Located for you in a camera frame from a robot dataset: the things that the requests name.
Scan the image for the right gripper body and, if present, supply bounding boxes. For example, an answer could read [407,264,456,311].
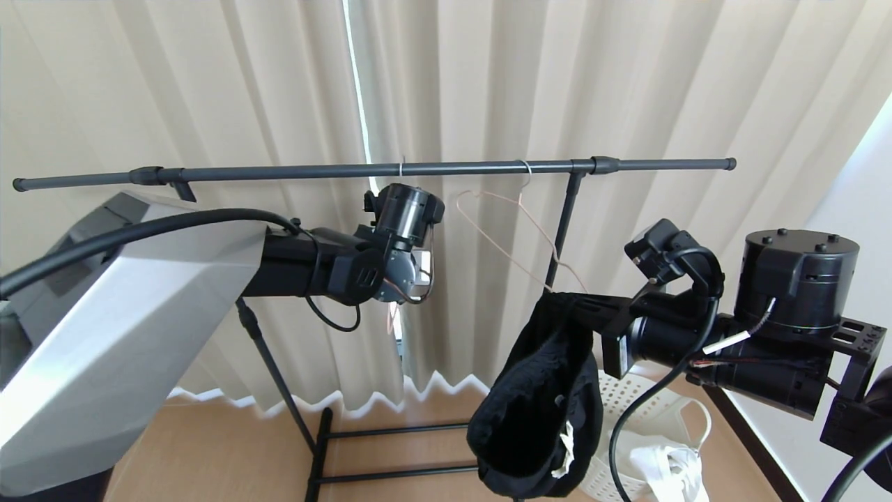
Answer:
[603,310,835,421]

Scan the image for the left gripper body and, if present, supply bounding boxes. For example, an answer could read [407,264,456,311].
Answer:
[380,245,434,305]

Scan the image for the black shorts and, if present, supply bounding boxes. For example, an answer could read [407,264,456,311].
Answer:
[466,289,606,499]

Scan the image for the white laundry basket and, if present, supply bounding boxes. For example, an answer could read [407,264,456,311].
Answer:
[578,370,713,502]

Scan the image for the pink clothes hanger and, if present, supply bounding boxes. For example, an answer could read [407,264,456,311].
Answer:
[456,160,588,294]
[385,156,408,335]

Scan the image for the black clothes rack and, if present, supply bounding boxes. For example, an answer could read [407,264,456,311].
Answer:
[13,156,737,502]

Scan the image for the white garment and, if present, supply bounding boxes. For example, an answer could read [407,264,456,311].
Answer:
[620,446,710,502]

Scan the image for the beige curtain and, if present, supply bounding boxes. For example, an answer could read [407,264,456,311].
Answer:
[0,0,892,419]

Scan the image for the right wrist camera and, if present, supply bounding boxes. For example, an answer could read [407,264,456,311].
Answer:
[624,218,725,307]

